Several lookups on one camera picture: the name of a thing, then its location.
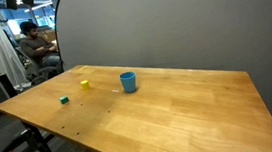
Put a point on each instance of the black table leg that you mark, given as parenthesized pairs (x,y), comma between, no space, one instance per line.
(40,142)

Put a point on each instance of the grey backdrop panel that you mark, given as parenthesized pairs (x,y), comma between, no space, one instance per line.
(177,21)

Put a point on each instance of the blue plastic cup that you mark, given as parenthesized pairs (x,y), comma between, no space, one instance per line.
(128,82)

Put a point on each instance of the yellow cube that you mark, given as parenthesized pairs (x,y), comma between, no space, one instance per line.
(84,85)

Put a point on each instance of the seated man in brown sweater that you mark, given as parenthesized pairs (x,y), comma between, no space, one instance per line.
(36,47)

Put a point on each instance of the green cube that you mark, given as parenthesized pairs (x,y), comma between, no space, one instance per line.
(64,100)

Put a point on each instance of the grey office chair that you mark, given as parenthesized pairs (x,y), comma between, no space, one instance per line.
(38,72)

